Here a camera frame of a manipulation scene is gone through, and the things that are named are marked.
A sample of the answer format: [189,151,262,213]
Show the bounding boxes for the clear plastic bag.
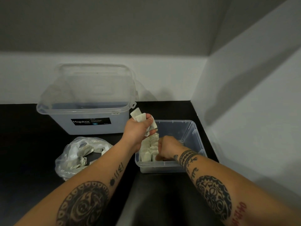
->
[55,136,114,181]

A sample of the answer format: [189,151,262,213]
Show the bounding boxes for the person's left forearm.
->
[14,142,137,226]

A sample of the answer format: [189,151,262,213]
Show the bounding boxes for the person's right forearm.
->
[175,149,301,226]

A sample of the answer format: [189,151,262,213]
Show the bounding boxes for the clear storage box lid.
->
[39,63,137,110]

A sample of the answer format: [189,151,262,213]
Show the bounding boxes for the person's right hand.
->
[155,136,186,162]

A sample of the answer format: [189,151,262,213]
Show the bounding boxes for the rows of white tea bags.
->
[139,133,160,162]

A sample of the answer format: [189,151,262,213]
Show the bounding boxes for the large clear storage box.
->
[36,102,137,135]

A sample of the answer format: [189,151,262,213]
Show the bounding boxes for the small clear plastic bin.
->
[135,120,208,174]

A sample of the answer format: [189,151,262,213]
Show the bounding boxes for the person's left hand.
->
[120,113,158,154]

